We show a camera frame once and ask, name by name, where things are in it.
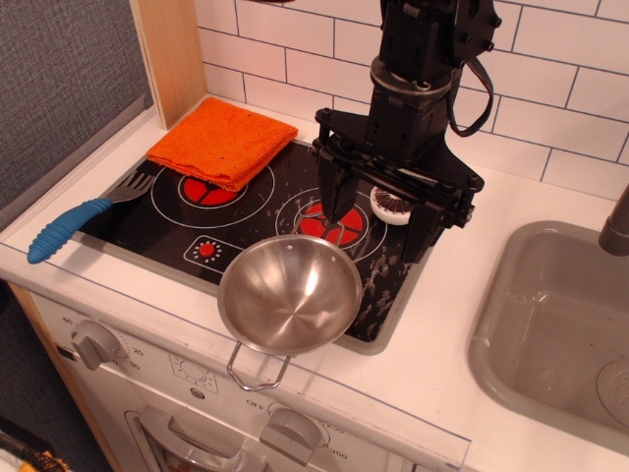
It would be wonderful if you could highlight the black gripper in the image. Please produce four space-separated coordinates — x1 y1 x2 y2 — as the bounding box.
314 81 484 264

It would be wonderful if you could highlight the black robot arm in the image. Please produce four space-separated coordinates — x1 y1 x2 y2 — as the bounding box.
314 1 502 264

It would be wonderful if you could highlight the silver metal pan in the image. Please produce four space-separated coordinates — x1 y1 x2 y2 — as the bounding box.
217 212 363 392

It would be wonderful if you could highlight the orange folded cloth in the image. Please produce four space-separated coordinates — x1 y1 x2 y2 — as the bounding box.
146 97 298 192

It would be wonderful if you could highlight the black toy stovetop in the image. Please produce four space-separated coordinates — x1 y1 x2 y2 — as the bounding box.
74 143 424 355

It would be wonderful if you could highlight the grey toy sink basin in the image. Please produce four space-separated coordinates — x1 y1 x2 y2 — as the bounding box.
469 221 628 454

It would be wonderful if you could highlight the grey faucet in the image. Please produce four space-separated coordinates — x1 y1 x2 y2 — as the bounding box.
598 186 629 257

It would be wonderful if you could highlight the grey right oven knob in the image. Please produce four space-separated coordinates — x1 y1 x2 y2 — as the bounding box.
259 408 322 466

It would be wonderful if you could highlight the grey oven knob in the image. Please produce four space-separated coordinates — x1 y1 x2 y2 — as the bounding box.
71 321 121 371
259 408 322 466

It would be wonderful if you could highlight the grey left oven knob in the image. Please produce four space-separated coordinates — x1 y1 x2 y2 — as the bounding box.
71 321 121 371

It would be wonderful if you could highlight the wooden side post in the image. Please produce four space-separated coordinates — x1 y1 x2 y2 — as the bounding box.
130 0 207 130

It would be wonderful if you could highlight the grey oven door handle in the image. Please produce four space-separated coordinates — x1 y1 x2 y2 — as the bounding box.
137 407 272 471

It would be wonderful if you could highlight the blue handled metal fork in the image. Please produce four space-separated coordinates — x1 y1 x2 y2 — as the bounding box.
27 172 155 265

